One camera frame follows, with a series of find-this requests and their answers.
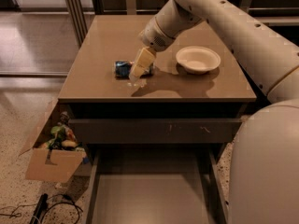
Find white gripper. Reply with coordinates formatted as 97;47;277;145
129;17;175;80

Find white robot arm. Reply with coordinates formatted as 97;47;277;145
129;0;299;224

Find grey drawer cabinet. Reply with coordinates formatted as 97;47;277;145
57;14;257;224

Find grey top drawer front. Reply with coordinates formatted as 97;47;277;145
70;119;242;145

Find open middle drawer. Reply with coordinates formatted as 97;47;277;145
82;148;228;224

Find white paper bowl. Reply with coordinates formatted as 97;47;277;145
176;46;221;75

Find snack items in box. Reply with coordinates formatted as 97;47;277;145
39;111;84;152

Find cardboard box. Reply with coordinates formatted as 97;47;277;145
20;99;91;183

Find metal railing frame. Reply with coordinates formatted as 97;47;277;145
65;0;299;44

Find black cable on floor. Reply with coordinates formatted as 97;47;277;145
0;193;84;224

